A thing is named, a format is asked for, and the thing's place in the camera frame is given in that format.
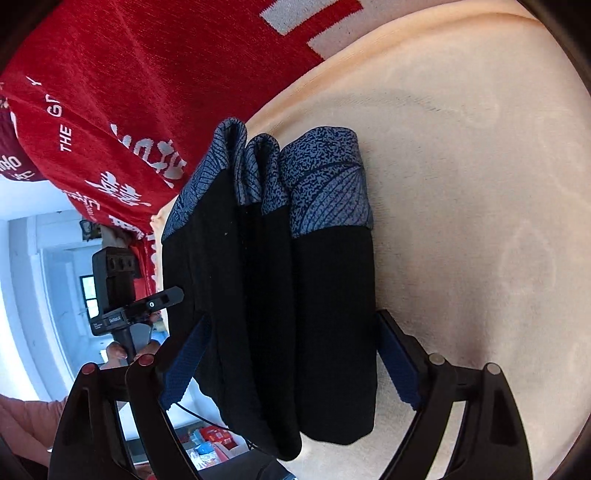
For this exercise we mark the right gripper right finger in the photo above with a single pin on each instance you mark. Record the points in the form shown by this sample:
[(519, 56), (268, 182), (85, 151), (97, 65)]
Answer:
[(491, 443)]

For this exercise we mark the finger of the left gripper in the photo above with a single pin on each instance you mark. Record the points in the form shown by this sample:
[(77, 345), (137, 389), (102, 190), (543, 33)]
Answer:
[(142, 309)]

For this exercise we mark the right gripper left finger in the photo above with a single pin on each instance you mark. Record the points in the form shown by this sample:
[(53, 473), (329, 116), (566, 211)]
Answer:
[(89, 442)]

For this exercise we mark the black pants with blue trim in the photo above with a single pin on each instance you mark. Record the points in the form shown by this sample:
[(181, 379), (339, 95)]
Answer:
[(273, 249)]

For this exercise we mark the person's pink sleeve forearm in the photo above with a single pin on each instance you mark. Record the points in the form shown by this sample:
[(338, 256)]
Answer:
[(29, 427)]

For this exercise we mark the person's left hand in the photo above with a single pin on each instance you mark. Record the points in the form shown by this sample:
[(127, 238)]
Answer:
[(128, 345)]

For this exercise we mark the red boxes on floor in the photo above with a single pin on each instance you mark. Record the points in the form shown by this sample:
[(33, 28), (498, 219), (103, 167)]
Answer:
[(207, 446)]

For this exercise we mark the red wedding sofa cover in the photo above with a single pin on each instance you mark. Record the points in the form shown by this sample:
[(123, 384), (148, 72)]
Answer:
[(115, 101)]

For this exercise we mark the cream towel mat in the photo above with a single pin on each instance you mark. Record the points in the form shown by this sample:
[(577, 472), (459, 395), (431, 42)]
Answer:
[(473, 124)]

